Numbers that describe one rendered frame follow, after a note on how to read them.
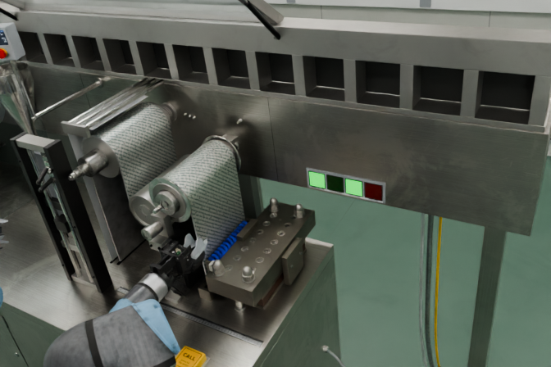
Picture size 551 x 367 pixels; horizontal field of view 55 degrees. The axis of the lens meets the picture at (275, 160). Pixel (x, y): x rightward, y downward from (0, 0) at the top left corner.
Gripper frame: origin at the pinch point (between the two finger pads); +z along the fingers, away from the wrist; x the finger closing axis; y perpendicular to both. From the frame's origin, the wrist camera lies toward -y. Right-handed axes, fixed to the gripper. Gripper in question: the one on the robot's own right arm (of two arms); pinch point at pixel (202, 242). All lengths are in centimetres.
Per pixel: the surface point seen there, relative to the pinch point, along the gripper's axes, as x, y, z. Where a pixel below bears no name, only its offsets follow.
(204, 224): -0.2, 5.7, 2.0
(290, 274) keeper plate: -22.0, -14.0, 11.2
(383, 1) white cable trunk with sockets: 35, 0, 258
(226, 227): -0.3, -2.5, 11.5
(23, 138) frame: 46, 35, -14
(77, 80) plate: 73, 32, 30
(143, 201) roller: 17.5, 12.1, -2.3
